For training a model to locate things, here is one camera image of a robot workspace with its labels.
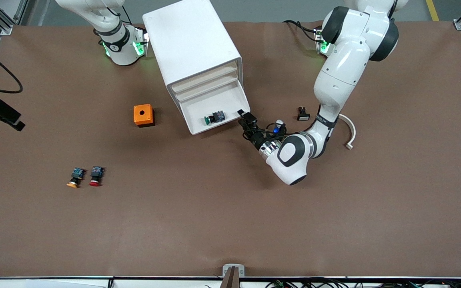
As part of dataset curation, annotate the green mushroom push button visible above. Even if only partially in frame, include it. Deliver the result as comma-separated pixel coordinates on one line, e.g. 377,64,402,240
204,110,226,126

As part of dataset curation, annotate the white plastic drawer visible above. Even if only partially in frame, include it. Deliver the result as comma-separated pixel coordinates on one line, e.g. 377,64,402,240
177,81,241,108
178,85,251,136
174,73,240,101
170,65,239,94

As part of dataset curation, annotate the white drawer cabinet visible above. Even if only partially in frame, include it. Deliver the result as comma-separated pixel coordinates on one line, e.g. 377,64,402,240
142,0,244,120

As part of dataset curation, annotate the yellow mushroom push button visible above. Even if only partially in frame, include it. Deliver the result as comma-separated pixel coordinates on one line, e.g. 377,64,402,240
66,167,86,188

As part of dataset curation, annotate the red mushroom push button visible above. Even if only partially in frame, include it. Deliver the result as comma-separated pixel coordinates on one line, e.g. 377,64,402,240
88,166,106,187

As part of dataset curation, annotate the brown bar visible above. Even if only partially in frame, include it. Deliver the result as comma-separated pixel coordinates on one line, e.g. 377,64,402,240
220,267,241,288

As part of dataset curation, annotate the white paper sheet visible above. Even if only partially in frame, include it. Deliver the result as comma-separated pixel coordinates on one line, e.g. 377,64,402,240
0,279,111,288

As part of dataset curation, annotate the white half-ring pipe clamp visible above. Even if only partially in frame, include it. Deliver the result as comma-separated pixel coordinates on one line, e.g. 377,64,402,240
337,114,356,150

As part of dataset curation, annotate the orange button enclosure box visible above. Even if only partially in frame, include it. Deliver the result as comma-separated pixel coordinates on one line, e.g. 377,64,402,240
133,104,155,128

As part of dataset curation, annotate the grey metal bracket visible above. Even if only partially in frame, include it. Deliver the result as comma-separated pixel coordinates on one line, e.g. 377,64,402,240
222,264,245,278

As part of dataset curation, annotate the tangled cable bundle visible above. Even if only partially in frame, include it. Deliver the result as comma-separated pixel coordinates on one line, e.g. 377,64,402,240
265,279,461,288

